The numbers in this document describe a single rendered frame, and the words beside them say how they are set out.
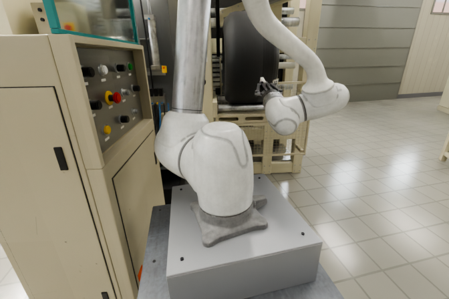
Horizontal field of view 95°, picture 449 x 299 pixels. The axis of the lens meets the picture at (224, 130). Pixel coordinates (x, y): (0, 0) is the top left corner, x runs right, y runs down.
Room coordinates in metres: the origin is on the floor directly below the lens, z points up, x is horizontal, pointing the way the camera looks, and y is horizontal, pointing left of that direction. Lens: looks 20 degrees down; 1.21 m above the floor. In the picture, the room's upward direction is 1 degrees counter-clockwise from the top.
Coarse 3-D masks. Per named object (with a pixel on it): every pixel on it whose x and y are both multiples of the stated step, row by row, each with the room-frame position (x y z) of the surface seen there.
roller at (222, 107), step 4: (220, 104) 1.30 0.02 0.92; (224, 104) 1.30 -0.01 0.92; (228, 104) 1.30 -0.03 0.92; (232, 104) 1.30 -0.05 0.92; (236, 104) 1.30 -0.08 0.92; (240, 104) 1.30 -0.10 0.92; (244, 104) 1.30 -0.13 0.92; (248, 104) 1.30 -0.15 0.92; (252, 104) 1.30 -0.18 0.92; (256, 104) 1.30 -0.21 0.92; (260, 104) 1.30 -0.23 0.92; (220, 108) 1.28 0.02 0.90; (224, 108) 1.28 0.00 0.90; (228, 108) 1.28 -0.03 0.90; (232, 108) 1.28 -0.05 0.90; (236, 108) 1.28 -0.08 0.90; (240, 108) 1.28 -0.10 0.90; (244, 108) 1.28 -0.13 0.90; (248, 108) 1.28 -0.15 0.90; (252, 108) 1.28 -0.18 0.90; (256, 108) 1.28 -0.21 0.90; (260, 108) 1.29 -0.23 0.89; (264, 108) 1.29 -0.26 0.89
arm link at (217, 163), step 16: (208, 128) 0.48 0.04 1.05; (224, 128) 0.49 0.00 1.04; (240, 128) 0.51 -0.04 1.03; (192, 144) 0.50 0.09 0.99; (208, 144) 0.45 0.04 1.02; (224, 144) 0.44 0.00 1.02; (240, 144) 0.46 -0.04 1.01; (192, 160) 0.47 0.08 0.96; (208, 160) 0.43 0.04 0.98; (224, 160) 0.43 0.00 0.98; (240, 160) 0.44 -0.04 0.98; (192, 176) 0.46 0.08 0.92; (208, 176) 0.42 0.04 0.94; (224, 176) 0.42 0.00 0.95; (240, 176) 0.43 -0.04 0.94; (208, 192) 0.42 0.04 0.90; (224, 192) 0.41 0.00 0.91; (240, 192) 0.42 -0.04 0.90; (208, 208) 0.42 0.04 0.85; (224, 208) 0.41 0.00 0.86; (240, 208) 0.42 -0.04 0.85
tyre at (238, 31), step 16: (240, 16) 1.28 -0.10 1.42; (224, 32) 1.27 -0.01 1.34; (240, 32) 1.19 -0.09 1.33; (256, 32) 1.20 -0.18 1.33; (224, 48) 1.24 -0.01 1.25; (240, 48) 1.16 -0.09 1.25; (256, 48) 1.16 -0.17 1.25; (272, 48) 1.17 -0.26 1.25; (224, 64) 1.23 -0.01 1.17; (240, 64) 1.15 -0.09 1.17; (256, 64) 1.16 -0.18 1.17; (272, 64) 1.16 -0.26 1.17; (224, 80) 1.26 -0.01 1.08; (240, 80) 1.17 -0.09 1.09; (256, 80) 1.17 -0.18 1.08; (272, 80) 1.19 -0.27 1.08; (224, 96) 1.40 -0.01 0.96; (240, 96) 1.23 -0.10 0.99; (256, 96) 1.23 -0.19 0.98
